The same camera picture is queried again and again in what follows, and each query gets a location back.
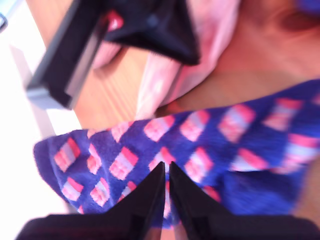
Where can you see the plain pink ribbed sock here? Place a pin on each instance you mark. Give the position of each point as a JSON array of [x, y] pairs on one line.
[[212, 37]]

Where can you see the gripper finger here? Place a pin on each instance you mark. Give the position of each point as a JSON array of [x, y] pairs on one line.
[[160, 30], [147, 200], [190, 205]]

